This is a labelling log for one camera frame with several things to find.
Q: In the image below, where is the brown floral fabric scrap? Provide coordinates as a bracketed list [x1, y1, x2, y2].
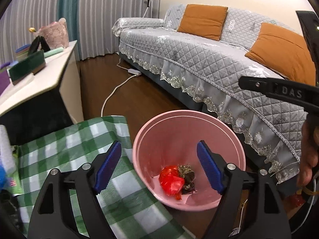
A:
[178, 165, 196, 195]

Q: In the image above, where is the red paper ball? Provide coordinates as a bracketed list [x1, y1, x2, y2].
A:
[159, 165, 184, 197]

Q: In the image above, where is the orange plastic bag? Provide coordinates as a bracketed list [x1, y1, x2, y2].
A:
[175, 192, 182, 200]

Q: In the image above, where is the pink trash bin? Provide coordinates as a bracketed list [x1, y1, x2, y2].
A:
[132, 110, 246, 212]

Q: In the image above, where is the person's right hand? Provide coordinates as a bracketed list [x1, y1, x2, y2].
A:
[297, 121, 318, 187]

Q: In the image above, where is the orange cushion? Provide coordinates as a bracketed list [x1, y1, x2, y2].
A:
[177, 4, 228, 41]
[245, 23, 316, 86]

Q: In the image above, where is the green white checkered tablecloth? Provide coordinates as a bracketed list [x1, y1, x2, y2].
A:
[17, 116, 191, 238]

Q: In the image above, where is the white top coffee table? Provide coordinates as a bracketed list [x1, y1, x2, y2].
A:
[1, 41, 84, 145]

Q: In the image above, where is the green snack packet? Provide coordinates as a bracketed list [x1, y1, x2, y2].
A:
[8, 146, 24, 196]

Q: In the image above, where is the grey quilted sofa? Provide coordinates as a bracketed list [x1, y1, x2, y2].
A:
[112, 4, 306, 183]

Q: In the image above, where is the white foam net sleeve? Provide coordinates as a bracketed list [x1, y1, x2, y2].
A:
[0, 125, 17, 175]

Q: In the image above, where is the blue plastic bag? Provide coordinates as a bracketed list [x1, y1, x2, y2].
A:
[0, 166, 7, 190]

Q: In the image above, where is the black crumpled plastic wrapper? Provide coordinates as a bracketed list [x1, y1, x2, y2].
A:
[1, 189, 19, 219]

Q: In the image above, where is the light green rolled mat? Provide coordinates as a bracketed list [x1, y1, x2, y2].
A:
[44, 47, 64, 58]

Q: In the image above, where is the colourful tin box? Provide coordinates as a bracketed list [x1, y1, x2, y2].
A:
[0, 62, 10, 95]

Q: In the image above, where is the stack of coloured bowls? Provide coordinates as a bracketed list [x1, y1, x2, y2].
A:
[15, 44, 31, 62]

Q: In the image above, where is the black hat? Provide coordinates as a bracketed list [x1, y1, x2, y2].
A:
[28, 36, 51, 56]

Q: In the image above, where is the pink quilted basket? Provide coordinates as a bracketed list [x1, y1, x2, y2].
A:
[33, 18, 69, 49]

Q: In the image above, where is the grey pleated curtain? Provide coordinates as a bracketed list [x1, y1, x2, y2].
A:
[1, 0, 159, 63]

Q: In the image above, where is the teal curtain panel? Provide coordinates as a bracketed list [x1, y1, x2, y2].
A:
[57, 0, 80, 56]

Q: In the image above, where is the white power strip cable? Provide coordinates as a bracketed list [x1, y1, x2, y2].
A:
[100, 57, 142, 118]

